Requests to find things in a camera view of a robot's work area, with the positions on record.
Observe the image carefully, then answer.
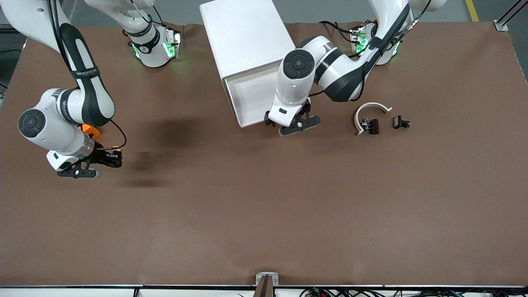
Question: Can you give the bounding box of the orange and black button box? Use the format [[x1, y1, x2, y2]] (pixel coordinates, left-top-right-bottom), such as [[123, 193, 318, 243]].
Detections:
[[80, 123, 102, 139]]

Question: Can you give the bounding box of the brown table mat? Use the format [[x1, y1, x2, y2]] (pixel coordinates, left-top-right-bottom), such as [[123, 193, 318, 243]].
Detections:
[[0, 21, 528, 287]]

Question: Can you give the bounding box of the white curved ring piece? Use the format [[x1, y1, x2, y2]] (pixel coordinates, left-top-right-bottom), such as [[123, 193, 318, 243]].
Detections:
[[355, 102, 393, 136]]

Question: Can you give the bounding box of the small black switch component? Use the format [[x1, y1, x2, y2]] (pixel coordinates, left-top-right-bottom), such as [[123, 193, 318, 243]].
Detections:
[[361, 118, 380, 135]]

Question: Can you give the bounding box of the black arm base cable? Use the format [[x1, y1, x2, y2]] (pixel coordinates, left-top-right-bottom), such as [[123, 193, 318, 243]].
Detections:
[[318, 20, 359, 44], [140, 0, 165, 26]]

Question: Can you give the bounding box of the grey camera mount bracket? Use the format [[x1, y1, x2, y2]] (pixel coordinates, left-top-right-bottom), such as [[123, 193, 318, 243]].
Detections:
[[256, 272, 280, 286]]

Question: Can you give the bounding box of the brown camera mount post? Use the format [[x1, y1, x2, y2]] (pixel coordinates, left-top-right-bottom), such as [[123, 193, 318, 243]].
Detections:
[[252, 275, 276, 297]]

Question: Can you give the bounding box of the aluminium frame profile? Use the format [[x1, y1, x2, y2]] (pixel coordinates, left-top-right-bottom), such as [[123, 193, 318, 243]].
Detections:
[[494, 0, 528, 32]]

